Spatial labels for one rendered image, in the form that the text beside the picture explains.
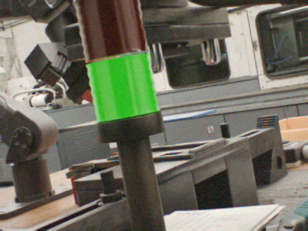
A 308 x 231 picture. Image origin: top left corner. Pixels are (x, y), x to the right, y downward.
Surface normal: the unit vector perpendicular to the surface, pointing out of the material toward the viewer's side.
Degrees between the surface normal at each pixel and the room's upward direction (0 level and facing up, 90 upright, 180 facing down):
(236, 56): 90
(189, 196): 90
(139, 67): 104
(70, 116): 90
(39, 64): 90
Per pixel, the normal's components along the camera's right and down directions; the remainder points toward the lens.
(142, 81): 0.62, -0.32
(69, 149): 0.77, -0.11
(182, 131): -0.61, 0.15
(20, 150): -0.25, 0.10
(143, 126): 0.40, -0.03
